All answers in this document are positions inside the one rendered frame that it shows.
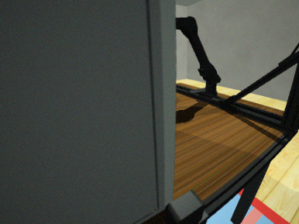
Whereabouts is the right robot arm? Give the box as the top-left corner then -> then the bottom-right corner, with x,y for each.
176,16 -> 221,95

